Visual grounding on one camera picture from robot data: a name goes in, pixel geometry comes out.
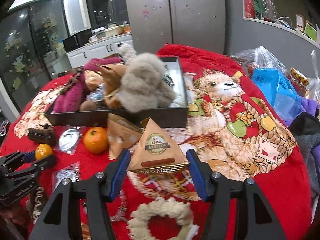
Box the clear packet with round ring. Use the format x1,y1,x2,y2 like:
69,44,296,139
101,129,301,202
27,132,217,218
59,127,83,153

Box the red printed blanket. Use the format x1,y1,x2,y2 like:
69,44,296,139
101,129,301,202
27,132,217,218
0,44,313,240

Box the clear packet with silver jewellery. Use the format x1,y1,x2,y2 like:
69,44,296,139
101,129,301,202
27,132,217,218
51,161,80,188

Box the dark rectangular box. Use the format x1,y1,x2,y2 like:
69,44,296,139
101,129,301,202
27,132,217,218
44,56,189,128

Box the blue plastic bag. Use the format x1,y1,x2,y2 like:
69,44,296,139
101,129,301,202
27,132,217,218
251,67,303,120

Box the dark brown bead string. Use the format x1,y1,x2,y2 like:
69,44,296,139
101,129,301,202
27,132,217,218
66,66,84,93

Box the red gift box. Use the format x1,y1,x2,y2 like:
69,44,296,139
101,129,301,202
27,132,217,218
244,0,257,18

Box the white wall shelf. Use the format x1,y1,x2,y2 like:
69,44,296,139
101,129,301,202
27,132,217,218
240,0,320,48

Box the magenta plush scrunchie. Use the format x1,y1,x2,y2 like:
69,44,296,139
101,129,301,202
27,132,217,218
53,57,123,113

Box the green box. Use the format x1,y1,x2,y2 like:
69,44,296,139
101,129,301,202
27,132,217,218
254,0,263,18

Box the cream knitted scrunchie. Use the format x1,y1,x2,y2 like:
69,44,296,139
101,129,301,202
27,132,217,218
127,197,199,240

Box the purple cloth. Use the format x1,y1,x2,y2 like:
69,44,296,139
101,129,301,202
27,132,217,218
299,97,320,205

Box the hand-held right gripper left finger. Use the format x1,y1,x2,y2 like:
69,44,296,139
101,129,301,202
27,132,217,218
32,149,132,240

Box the dark window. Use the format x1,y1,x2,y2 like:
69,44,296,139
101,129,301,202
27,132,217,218
84,0,130,30

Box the person's left hand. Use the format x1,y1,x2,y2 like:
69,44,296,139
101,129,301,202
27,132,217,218
0,202,28,230

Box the blue white scrunchie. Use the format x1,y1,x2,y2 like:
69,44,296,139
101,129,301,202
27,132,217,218
91,84,105,102

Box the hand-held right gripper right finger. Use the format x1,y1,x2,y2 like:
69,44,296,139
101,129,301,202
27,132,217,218
185,148,287,240

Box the beige fluffy toy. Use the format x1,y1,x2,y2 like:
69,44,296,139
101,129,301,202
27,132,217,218
120,52,177,112

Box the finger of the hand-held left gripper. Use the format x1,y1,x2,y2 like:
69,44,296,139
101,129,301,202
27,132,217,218
15,151,37,163
25,154,57,178

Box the patterned jar lid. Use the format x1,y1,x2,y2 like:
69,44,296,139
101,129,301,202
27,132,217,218
287,67,310,88

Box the dark grey cloth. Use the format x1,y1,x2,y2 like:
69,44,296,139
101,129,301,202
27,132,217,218
287,111,320,160

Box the small green frame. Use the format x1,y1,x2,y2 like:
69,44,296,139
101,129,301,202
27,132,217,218
304,21,318,40

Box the white crochet bracelet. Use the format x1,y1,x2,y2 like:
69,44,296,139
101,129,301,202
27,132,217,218
31,186,49,223

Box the silver refrigerator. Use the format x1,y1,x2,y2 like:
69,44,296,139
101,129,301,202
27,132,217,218
122,0,227,55

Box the white kitchen cabinet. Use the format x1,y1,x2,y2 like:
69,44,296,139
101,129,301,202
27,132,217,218
66,34,133,69

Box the gold triangular snack packet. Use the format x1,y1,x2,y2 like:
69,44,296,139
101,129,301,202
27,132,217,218
97,64,130,105
127,117,189,174
107,114,143,159

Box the knotted clear plastic bag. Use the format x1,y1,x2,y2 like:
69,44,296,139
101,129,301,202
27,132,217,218
304,50,320,98

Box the brown bear hair claw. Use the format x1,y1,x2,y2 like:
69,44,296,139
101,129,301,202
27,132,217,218
27,124,57,147

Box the dark and pink bead bracelet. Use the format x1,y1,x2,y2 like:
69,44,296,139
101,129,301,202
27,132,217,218
111,189,132,222

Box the tangerine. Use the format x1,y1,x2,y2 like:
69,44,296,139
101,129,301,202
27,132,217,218
83,127,109,154
35,144,53,160

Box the black microwave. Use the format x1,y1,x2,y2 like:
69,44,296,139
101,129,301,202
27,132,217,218
62,29,93,53

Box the white cable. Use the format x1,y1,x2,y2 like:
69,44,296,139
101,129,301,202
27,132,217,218
274,16,293,28

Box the glass sliding door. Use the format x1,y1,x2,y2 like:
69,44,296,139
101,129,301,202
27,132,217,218
0,0,70,113

